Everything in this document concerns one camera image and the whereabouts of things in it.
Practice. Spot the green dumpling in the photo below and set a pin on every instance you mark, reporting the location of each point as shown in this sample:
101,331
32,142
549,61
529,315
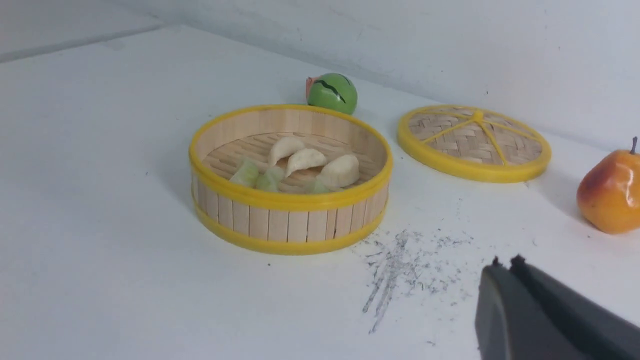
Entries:
316,186
270,180
247,173

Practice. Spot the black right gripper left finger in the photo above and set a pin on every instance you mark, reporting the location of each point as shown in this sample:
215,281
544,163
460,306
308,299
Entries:
510,325

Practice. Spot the yellow-rimmed bamboo steamer tray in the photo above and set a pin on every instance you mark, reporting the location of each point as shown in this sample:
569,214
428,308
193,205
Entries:
289,221

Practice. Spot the yellow-rimmed woven steamer lid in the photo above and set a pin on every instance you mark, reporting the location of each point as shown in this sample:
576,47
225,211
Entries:
473,143

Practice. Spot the green toy watermelon ball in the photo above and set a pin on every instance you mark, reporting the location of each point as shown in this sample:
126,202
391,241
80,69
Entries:
334,91

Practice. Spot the orange foam cube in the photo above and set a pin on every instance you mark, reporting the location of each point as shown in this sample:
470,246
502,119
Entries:
308,85

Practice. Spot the orange toy pear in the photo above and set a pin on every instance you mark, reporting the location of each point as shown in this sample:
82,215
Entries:
608,196

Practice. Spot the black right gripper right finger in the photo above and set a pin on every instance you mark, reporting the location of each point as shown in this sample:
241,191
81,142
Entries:
594,331

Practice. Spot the white dumpling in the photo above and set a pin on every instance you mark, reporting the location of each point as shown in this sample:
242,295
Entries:
341,172
284,147
305,159

